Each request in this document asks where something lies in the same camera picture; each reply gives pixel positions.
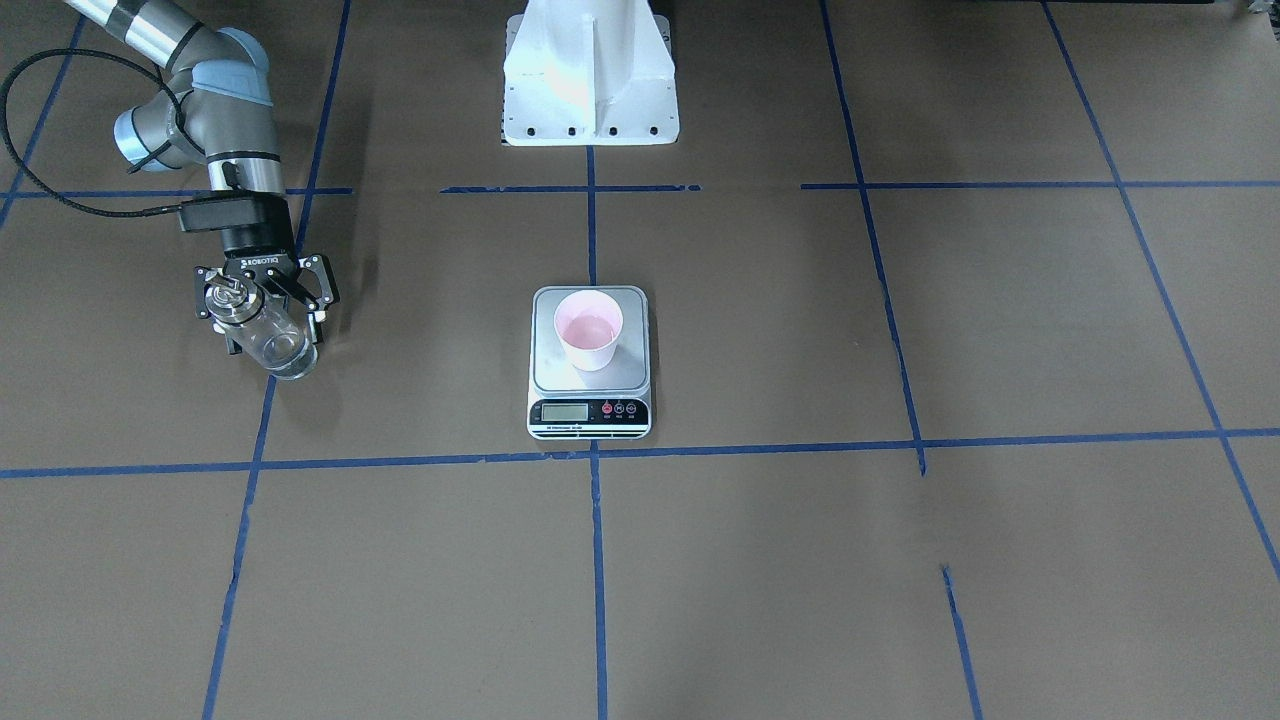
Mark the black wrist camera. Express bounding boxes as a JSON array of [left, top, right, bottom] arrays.
[[178, 191, 289, 233]]

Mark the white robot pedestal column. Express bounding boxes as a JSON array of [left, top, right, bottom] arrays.
[[500, 1, 681, 147]]

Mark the clear glass sauce bottle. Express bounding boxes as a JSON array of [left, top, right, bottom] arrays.
[[207, 274, 317, 380]]

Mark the silver digital kitchen scale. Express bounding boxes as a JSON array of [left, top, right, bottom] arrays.
[[526, 284, 654, 441]]

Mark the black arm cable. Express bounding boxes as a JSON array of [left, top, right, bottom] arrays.
[[0, 46, 187, 219]]

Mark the pink paper cup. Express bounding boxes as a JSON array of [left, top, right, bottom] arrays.
[[552, 290, 625, 372]]

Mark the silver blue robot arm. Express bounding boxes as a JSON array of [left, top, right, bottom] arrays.
[[73, 1, 339, 378]]

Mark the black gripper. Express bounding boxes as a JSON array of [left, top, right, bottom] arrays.
[[193, 225, 340, 356]]

